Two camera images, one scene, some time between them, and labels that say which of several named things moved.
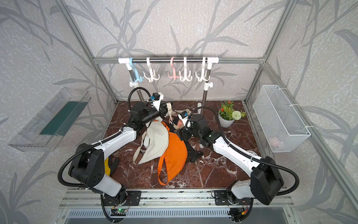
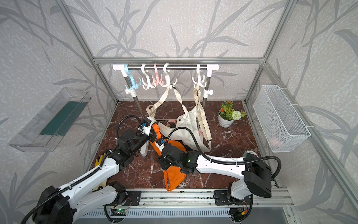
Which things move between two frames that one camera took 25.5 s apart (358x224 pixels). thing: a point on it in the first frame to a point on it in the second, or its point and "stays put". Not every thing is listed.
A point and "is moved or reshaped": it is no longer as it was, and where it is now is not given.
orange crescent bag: [177, 158] is moved or reshaped
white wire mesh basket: [281, 125] stays put
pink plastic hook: [174, 76] to [157, 81]
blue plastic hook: [137, 78] to [134, 86]
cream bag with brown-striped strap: [174, 117] to [196, 122]
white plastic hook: [205, 78] to [199, 82]
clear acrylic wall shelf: [46, 131] stays put
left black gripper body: [151, 115] to [141, 140]
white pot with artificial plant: [227, 114] stays put
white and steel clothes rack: [129, 61] to [125, 67]
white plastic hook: [189, 78] to [167, 78]
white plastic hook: [152, 72] to [147, 86]
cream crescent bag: [154, 144] is moved or reshaped
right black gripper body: [190, 133] to [164, 163]
